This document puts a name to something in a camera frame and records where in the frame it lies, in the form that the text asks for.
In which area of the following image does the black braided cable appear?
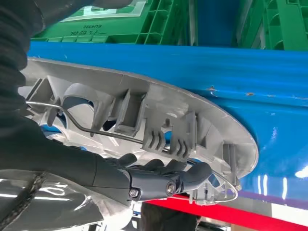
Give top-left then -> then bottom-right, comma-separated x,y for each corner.
0,173 -> 46,230

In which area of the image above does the clear plastic film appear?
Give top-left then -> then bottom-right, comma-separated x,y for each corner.
0,169 -> 133,231

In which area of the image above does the green plastic crate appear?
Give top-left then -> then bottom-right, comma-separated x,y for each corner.
31,0 -> 191,45
232,0 -> 308,51

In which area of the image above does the red barrier belt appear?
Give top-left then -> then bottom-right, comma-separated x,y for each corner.
146,197 -> 308,231

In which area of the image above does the blue metal shelf rack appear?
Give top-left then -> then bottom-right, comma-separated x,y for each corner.
28,0 -> 308,211

